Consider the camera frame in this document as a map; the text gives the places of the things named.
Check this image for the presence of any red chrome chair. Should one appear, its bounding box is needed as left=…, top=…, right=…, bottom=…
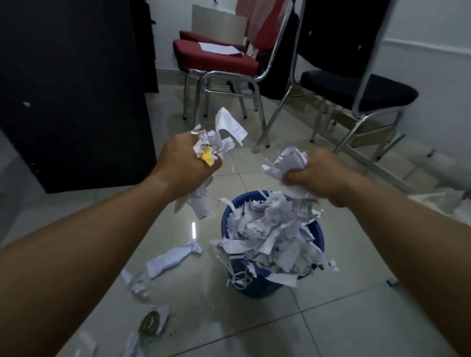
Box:
left=173, top=0, right=296, bottom=150
left=179, top=30, right=247, bottom=52

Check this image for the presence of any black chrome chair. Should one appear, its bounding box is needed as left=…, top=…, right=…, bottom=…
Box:
left=252, top=0, right=420, bottom=177

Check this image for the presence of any person's left hand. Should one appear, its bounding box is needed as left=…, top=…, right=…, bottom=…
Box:
left=151, top=131, right=223, bottom=202

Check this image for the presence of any blue plastic mesh wastebasket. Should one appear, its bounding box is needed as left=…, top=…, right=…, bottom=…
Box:
left=220, top=190, right=326, bottom=299

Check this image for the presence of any black cabinet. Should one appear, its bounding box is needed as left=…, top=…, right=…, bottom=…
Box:
left=129, top=0, right=160, bottom=95

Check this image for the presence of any person's left forearm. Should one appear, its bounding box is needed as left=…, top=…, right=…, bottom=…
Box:
left=0, top=173, right=177, bottom=357

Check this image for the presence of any white paper sheet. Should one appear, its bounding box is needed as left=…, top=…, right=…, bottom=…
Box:
left=198, top=41, right=245, bottom=58

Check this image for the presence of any white wall conduit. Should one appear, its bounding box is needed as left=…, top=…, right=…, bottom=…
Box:
left=381, top=36, right=471, bottom=56

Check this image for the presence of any person's right forearm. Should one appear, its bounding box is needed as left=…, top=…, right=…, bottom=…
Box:
left=338, top=175, right=471, bottom=357

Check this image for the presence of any white tiled floor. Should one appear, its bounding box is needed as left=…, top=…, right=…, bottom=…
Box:
left=0, top=68, right=471, bottom=357

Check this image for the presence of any person's right hand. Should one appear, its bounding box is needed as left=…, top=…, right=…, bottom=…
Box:
left=281, top=148, right=364, bottom=209

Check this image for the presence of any torn paper handful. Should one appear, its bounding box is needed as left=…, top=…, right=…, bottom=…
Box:
left=175, top=106, right=249, bottom=221

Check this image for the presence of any black hanging bag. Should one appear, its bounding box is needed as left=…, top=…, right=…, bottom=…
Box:
left=254, top=7, right=301, bottom=101

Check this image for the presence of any black table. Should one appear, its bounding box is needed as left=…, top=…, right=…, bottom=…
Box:
left=0, top=0, right=158, bottom=195

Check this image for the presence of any green round print paper piece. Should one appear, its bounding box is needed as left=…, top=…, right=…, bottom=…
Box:
left=138, top=310, right=163, bottom=337

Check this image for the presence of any beige cardboard box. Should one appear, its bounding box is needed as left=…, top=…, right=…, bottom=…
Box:
left=191, top=4, right=248, bottom=47

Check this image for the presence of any brown wooden board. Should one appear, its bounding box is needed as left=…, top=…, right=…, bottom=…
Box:
left=331, top=110, right=399, bottom=149

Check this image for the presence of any yellow paper scrap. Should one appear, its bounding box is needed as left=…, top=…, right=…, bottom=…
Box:
left=200, top=147, right=219, bottom=167

